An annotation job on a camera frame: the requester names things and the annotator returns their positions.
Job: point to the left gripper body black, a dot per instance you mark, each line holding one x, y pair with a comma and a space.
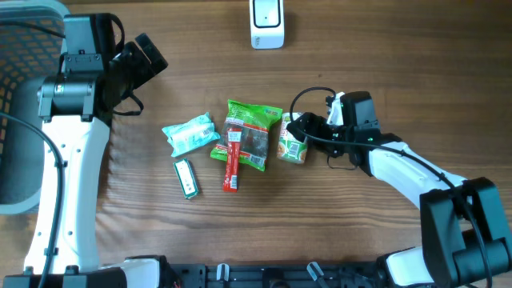
134, 66

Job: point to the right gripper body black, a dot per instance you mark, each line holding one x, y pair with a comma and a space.
332, 138

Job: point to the instant noodle cup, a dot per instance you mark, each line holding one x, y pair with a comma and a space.
289, 148

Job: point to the green snack bag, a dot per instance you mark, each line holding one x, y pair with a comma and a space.
255, 122

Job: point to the light blue tissue pack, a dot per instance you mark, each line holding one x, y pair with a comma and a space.
188, 136

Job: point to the red stick packet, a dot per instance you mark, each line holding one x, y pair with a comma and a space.
234, 137

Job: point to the green white gum box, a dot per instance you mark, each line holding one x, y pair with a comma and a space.
186, 178

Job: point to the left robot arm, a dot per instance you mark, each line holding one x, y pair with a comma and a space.
98, 70

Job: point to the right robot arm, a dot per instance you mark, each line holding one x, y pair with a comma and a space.
465, 234

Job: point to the white barcode scanner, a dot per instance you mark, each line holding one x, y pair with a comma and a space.
267, 28

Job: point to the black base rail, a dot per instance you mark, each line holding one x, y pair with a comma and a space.
345, 275

